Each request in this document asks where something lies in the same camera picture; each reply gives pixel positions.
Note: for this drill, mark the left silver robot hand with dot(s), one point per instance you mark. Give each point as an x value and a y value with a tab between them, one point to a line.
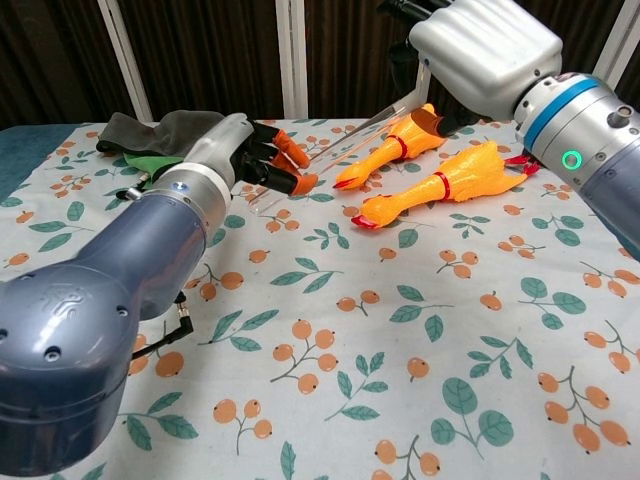
220	150

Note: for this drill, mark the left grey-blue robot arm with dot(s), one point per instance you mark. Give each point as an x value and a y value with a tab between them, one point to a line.
100	300

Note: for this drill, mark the teal table cover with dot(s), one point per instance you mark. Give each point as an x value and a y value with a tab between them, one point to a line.
20	150

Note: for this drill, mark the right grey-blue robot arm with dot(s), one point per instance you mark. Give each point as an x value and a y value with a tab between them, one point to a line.
590	140

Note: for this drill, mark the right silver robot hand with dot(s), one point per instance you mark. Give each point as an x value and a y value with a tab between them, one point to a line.
490	45

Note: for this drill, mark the larger yellow rubber chicken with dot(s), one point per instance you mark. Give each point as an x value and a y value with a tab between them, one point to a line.
450	182

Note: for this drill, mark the grey cloth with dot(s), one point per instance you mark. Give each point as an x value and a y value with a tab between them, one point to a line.
150	132

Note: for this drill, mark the white screen frame post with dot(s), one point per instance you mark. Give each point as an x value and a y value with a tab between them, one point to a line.
125	60
291	60
426	92
620	45

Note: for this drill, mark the green cloth with black trim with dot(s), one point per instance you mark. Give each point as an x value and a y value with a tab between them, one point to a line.
150	162

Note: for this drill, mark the floral printed tablecloth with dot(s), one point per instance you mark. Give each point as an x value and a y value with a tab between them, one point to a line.
350	325

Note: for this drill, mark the long clear plastic tube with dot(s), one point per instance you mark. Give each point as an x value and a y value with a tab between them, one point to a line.
360	135

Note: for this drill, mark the smaller yellow rubber chicken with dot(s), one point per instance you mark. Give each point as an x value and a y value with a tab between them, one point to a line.
400	145

